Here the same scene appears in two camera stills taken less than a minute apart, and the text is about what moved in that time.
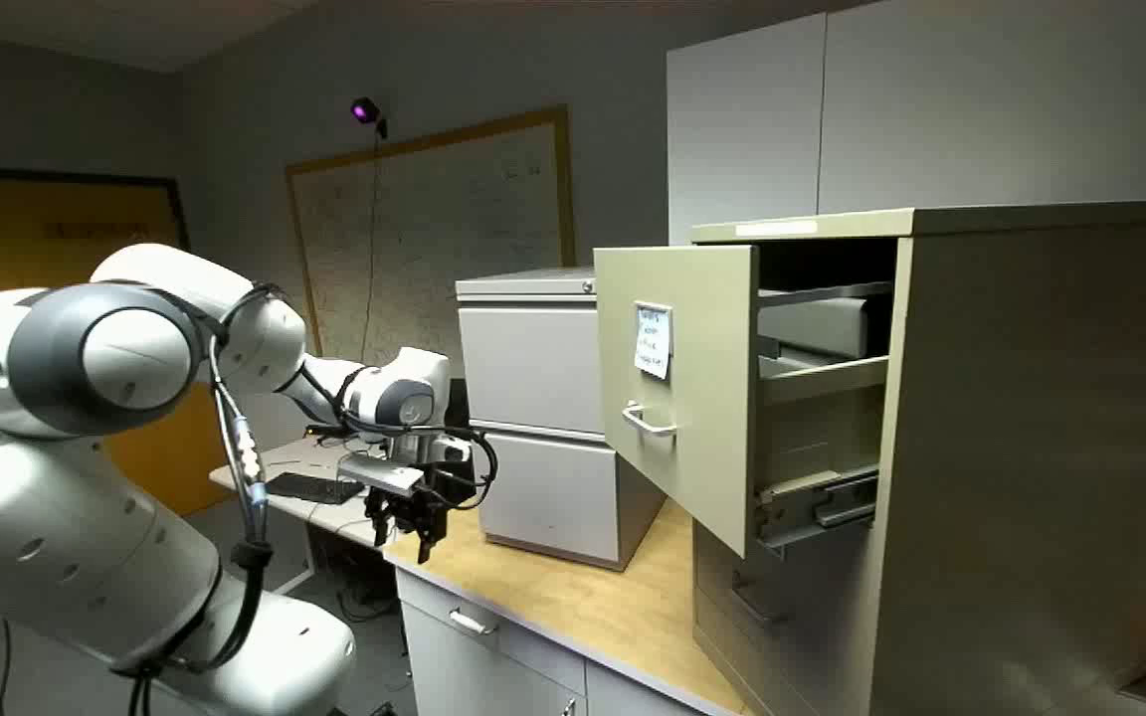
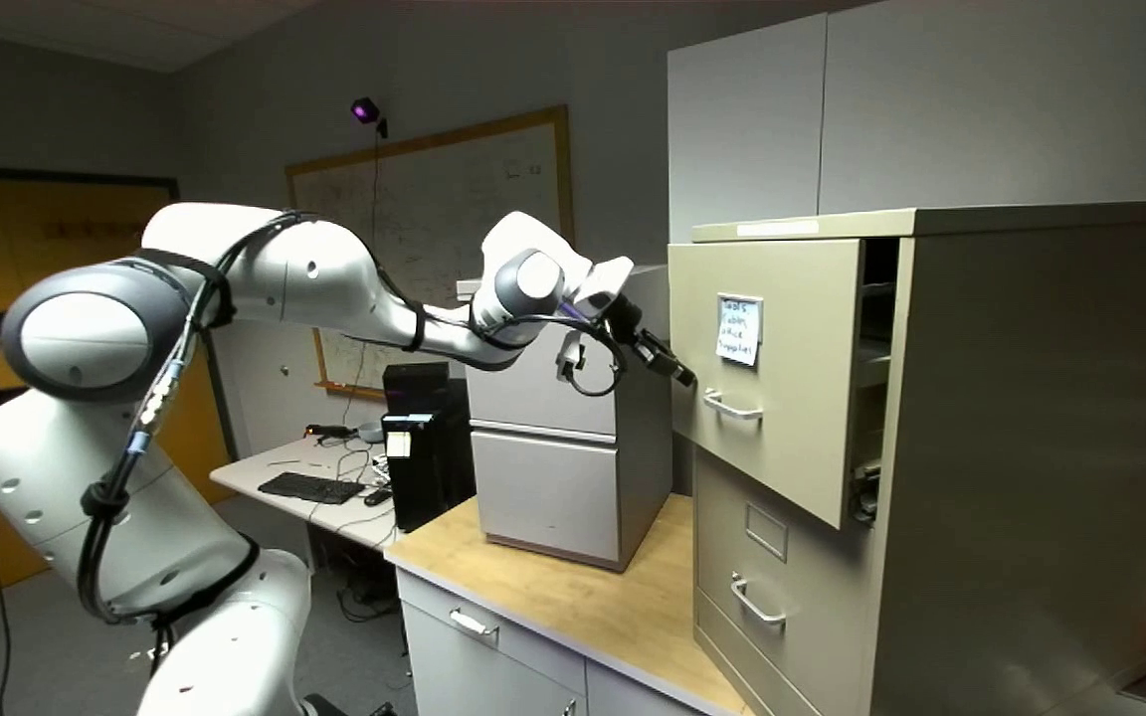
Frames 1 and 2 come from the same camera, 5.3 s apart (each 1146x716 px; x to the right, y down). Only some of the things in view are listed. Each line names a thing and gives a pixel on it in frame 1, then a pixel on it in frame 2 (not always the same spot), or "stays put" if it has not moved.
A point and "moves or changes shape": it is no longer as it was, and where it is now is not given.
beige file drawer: (749, 380) moves or changes shape
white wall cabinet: (937, 105) stays put
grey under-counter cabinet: (463, 659) stays put
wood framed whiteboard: (385, 229) stays put
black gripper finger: (385, 512) to (662, 357)
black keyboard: (315, 488) stays put
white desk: (329, 461) stays put
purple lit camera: (369, 115) stays put
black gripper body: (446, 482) to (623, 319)
